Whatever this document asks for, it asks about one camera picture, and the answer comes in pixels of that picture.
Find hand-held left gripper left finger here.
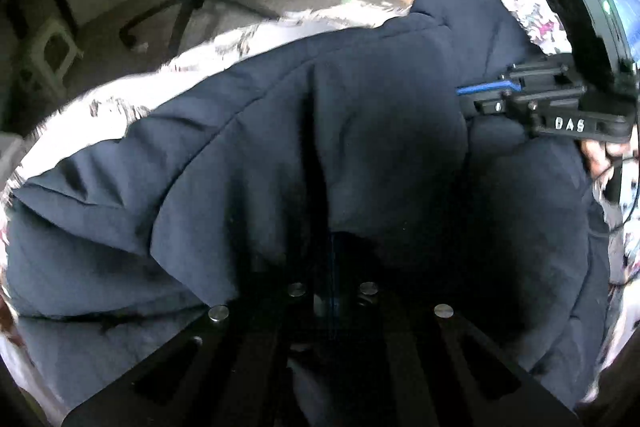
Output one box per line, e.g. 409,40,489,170
62,281,331,427

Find floral bed quilt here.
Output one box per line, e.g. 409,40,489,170
0,4,640,413

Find person's right hand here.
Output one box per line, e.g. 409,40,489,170
580,138,636,182

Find white plastic stool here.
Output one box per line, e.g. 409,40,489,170
20,17,83,102

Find dark navy jacket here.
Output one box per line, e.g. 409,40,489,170
7,0,613,427

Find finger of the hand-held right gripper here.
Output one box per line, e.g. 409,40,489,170
462,91,588,120
456,63,587,98

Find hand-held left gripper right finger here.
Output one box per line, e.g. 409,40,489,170
330,281,581,427

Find black cable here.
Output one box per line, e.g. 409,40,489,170
595,117,640,288

